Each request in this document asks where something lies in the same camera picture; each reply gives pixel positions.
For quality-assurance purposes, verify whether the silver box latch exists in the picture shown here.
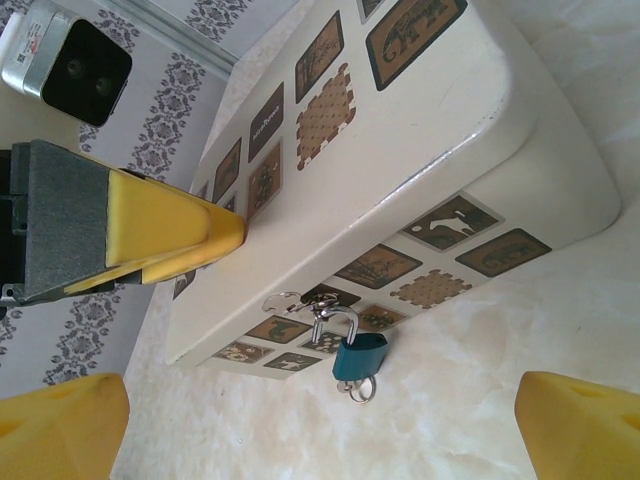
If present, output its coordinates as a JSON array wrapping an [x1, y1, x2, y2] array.
[[261, 289, 342, 318]]

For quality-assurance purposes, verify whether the silver key with ring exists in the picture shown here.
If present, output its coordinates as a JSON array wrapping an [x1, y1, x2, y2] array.
[[333, 374, 377, 405]]

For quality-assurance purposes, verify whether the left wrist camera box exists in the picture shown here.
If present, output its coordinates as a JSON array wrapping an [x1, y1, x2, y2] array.
[[0, 0, 135, 129]]

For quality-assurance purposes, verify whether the white patterned tin box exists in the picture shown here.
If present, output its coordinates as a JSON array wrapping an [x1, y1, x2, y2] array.
[[163, 0, 624, 385]]

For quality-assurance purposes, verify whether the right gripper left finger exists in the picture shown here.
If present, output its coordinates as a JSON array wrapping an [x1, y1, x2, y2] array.
[[0, 371, 132, 480]]

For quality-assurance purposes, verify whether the blue padlock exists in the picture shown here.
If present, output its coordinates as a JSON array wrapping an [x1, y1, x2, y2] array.
[[311, 302, 391, 394]]

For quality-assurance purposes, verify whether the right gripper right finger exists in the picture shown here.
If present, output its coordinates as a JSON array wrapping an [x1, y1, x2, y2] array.
[[514, 369, 640, 480]]

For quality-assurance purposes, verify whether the aluminium frame post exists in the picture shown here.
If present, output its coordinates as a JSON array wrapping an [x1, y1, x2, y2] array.
[[94, 0, 237, 82]]

